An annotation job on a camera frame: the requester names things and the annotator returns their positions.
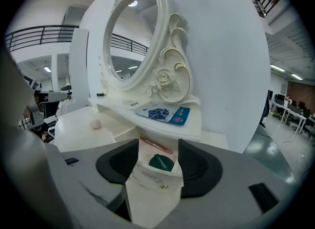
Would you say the black balcony railing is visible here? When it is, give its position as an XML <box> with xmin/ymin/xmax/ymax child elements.
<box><xmin>4</xmin><ymin>25</ymin><xmax>79</xmax><ymax>51</ymax></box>

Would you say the row of white office desks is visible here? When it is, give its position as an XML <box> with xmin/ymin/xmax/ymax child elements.
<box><xmin>268</xmin><ymin>89</ymin><xmax>315</xmax><ymax>136</ymax></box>

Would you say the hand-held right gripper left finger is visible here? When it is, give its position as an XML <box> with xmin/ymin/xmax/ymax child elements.
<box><xmin>60</xmin><ymin>138</ymin><xmax>140</xmax><ymax>229</ymax></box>

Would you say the pink pen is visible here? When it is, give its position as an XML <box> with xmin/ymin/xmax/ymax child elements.
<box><xmin>140</xmin><ymin>136</ymin><xmax>174</xmax><ymax>155</ymax></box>

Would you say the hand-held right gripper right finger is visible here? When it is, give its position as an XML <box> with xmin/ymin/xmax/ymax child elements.
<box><xmin>169</xmin><ymin>138</ymin><xmax>305</xmax><ymax>229</ymax></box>

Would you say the white vanity dressing table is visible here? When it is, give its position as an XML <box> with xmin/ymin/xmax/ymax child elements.
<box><xmin>53</xmin><ymin>95</ymin><xmax>229</xmax><ymax>154</ymax></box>

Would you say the small dark green jar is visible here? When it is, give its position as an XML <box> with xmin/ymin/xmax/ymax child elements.
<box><xmin>148</xmin><ymin>154</ymin><xmax>176</xmax><ymax>172</ymax></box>

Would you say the oval white-framed mirror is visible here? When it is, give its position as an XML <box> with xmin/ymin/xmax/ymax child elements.
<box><xmin>99</xmin><ymin>0</ymin><xmax>201</xmax><ymax>105</ymax></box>

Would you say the blue facial mask packet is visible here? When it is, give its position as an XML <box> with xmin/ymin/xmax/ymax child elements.
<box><xmin>135</xmin><ymin>104</ymin><xmax>190</xmax><ymax>126</ymax></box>

